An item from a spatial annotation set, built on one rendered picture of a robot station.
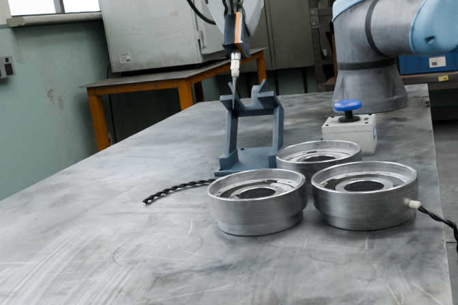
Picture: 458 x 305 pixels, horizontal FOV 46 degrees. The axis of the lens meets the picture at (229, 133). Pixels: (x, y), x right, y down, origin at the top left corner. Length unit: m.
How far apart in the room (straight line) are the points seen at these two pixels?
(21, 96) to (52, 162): 0.37
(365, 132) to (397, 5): 0.30
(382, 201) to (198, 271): 0.18
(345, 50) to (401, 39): 0.14
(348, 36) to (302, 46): 3.35
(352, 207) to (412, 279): 0.10
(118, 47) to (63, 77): 0.36
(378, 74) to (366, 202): 0.59
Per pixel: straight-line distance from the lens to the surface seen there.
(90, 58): 3.14
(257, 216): 0.53
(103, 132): 2.93
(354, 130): 0.78
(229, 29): 0.74
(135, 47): 3.00
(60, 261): 0.58
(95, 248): 0.59
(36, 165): 2.71
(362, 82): 1.08
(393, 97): 1.11
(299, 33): 4.43
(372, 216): 0.53
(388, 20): 1.01
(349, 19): 1.08
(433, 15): 0.97
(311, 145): 0.73
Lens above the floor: 1.01
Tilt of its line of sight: 12 degrees down
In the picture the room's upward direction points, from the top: 8 degrees counter-clockwise
